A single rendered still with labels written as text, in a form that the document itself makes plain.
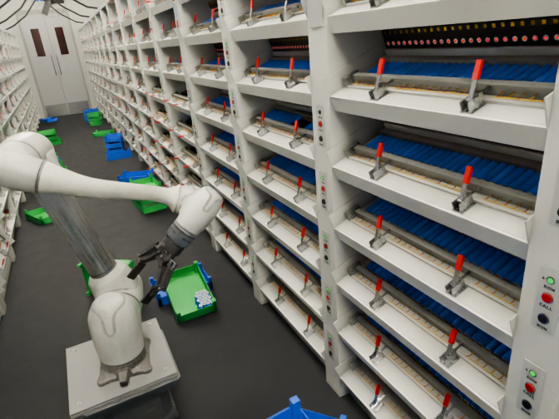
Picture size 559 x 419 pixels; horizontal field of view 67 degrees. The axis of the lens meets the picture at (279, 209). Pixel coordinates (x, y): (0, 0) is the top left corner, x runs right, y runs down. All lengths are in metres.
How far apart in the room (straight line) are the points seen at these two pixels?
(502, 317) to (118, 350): 1.16
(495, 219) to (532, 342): 0.23
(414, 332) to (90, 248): 1.11
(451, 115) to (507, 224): 0.23
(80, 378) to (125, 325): 0.28
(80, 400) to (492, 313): 1.27
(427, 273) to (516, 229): 0.28
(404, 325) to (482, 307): 0.30
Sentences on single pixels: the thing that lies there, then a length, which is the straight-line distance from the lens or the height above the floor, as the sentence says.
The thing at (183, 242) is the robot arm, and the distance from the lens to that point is 1.41.
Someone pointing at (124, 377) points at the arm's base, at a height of 0.25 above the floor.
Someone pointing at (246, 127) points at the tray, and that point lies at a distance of 1.86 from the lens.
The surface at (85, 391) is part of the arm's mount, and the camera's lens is 1.66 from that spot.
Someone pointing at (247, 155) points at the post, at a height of 0.79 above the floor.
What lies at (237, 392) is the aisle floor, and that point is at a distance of 1.79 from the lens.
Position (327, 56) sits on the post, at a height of 1.20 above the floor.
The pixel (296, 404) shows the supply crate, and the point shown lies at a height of 0.47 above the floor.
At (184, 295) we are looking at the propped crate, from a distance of 2.30.
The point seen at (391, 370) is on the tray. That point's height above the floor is 0.31.
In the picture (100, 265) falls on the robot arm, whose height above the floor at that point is 0.56.
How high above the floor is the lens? 1.27
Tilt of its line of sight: 22 degrees down
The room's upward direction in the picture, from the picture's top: 5 degrees counter-clockwise
